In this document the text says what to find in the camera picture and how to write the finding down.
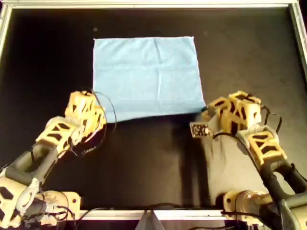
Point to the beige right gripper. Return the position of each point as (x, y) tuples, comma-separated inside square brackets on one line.
[(249, 112)]

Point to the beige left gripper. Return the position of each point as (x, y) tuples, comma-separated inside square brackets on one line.
[(81, 105)]

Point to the light blue cloth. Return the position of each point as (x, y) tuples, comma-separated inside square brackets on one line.
[(148, 79)]

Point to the beige grey right robot arm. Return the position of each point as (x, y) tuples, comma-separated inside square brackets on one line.
[(297, 179)]

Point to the beige grey left robot arm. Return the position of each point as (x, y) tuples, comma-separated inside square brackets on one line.
[(12, 172)]

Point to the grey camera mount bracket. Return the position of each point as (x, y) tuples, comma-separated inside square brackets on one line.
[(213, 122)]

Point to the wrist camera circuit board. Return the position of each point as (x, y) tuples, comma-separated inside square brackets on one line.
[(200, 130)]

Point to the aluminium table frame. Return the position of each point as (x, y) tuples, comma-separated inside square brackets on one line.
[(144, 6)]

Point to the grey camera stand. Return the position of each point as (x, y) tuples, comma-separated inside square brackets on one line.
[(149, 222)]

